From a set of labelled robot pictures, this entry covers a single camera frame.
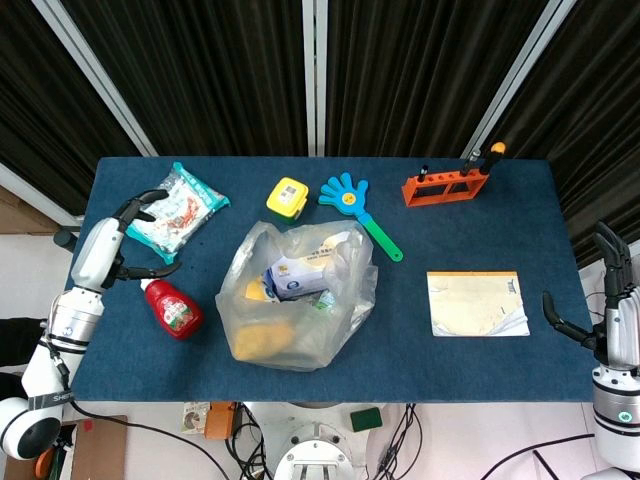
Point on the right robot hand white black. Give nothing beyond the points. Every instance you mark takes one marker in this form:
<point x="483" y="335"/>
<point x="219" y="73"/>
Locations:
<point x="622" y="330"/>

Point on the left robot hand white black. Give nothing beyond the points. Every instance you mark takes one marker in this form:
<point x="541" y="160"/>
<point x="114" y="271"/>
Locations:
<point x="95" y="255"/>

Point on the blue white carton box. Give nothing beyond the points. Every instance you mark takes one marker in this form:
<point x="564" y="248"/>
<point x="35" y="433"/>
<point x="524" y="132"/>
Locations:
<point x="297" y="282"/>

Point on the clear plastic bag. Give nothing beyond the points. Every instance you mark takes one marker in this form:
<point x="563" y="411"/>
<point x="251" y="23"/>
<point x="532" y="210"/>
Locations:
<point x="310" y="330"/>

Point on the white paper carton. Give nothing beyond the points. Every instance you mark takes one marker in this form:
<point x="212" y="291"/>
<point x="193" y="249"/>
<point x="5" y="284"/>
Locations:
<point x="325" y="250"/>

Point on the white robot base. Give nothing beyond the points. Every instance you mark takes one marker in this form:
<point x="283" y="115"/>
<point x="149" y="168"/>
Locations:
<point x="315" y="445"/>

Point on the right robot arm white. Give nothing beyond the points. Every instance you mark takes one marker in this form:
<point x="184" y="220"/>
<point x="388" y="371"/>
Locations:
<point x="617" y="415"/>

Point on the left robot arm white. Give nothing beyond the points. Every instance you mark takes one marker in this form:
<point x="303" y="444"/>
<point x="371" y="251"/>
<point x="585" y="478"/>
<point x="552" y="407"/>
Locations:
<point x="70" y="320"/>

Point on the teal white snack package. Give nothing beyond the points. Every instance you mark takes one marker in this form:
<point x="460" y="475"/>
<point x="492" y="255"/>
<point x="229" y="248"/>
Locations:
<point x="180" y="210"/>

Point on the red ketchup bottle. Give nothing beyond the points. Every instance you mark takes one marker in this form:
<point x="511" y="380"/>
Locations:
<point x="175" y="310"/>

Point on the black curtain panel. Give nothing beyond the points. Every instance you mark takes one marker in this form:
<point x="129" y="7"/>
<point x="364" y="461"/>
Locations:
<point x="200" y="75"/>
<point x="590" y="110"/>
<point x="40" y="125"/>
<point x="415" y="75"/>

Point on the worn paper notebook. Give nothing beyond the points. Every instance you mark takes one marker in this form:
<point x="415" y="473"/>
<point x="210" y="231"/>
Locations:
<point x="477" y="305"/>

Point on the blue table cloth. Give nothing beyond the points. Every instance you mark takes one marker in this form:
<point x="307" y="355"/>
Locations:
<point x="450" y="360"/>

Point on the brown cardboard box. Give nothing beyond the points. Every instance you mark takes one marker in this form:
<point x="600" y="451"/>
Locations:
<point x="95" y="450"/>

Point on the yellow green small box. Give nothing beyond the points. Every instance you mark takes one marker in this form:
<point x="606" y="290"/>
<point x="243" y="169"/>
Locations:
<point x="286" y="197"/>

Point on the orange box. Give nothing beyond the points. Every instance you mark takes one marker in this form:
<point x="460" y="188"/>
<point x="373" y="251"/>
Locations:
<point x="220" y="420"/>

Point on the black screwdriver orange cap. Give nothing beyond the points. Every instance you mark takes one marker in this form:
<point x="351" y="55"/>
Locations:
<point x="492" y="159"/>

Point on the black screwdriver silver tip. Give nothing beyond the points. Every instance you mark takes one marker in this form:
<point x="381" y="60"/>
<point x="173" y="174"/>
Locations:
<point x="470" y="162"/>

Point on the orange tool rack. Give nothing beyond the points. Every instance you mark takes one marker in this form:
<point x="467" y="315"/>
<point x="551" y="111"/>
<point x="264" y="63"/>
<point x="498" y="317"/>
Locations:
<point x="435" y="197"/>

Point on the short black screwdriver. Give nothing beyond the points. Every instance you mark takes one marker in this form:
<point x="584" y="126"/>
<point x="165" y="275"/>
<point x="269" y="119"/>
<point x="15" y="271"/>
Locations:
<point x="423" y="172"/>

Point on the green block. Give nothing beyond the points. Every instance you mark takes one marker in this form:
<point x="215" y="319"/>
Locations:
<point x="366" y="419"/>

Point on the white frame post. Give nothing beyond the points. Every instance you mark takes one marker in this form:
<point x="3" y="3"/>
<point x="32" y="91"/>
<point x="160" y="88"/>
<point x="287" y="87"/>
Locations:
<point x="314" y="75"/>
<point x="95" y="75"/>
<point x="520" y="75"/>

